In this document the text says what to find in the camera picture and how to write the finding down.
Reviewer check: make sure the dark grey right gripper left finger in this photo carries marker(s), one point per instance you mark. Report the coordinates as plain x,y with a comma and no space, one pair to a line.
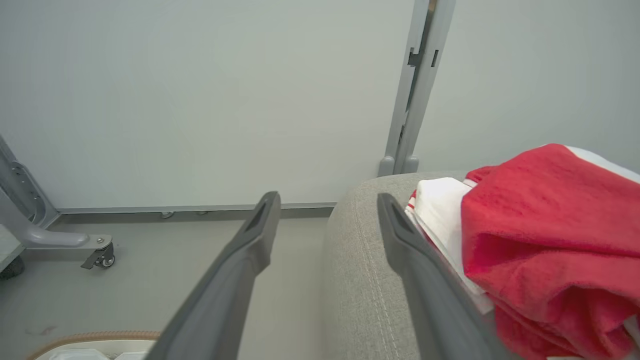
225,295

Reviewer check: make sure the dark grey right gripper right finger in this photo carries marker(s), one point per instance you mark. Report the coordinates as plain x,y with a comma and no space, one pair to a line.
440,310

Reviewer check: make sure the red white jacket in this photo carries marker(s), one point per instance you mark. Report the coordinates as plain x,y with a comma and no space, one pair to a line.
550,225

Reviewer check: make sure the grey fabric sofa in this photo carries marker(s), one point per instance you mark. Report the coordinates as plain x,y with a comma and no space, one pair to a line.
360,280

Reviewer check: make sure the black caster wheel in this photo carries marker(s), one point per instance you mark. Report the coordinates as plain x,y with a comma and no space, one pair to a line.
102,257
11,268

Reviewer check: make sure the white laundry basket brown rim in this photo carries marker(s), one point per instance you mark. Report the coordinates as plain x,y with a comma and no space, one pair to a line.
95,337

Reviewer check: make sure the grey partition foot tube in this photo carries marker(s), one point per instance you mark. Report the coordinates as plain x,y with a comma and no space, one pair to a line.
55,239

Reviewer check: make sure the grey partition bottom rail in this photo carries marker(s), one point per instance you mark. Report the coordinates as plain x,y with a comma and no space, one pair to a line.
200,207

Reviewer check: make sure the grey double partition post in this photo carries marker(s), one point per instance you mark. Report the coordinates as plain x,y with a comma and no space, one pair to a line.
417,90

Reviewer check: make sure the grey partition post with slots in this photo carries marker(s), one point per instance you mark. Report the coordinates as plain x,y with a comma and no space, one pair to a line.
25,190

